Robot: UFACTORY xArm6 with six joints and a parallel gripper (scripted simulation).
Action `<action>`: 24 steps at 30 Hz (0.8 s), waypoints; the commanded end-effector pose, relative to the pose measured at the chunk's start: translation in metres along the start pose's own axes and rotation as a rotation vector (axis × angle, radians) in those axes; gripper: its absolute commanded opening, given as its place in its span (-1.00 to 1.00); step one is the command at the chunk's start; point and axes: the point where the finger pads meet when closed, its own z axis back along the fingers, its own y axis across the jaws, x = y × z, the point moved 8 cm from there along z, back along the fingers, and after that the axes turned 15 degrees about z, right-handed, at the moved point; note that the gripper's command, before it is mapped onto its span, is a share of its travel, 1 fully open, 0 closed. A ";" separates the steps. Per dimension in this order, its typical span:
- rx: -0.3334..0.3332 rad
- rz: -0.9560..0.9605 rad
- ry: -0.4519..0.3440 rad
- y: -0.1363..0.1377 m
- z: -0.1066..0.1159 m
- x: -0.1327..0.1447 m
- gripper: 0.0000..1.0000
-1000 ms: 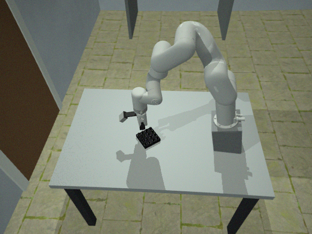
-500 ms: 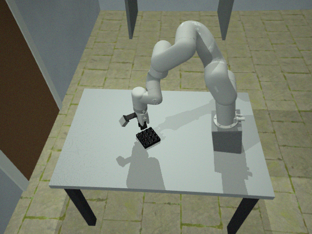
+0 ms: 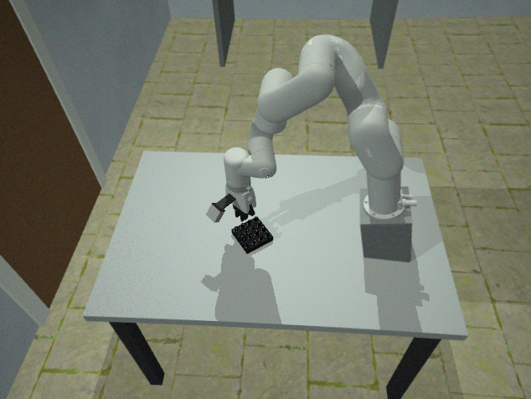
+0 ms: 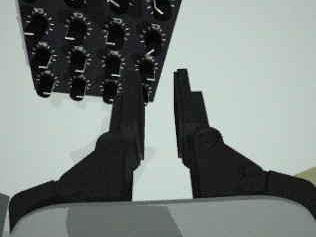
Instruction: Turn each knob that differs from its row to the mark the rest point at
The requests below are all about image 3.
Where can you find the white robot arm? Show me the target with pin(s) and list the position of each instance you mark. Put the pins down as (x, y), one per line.
(374, 138)

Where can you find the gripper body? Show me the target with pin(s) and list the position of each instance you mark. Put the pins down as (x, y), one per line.
(243, 200)

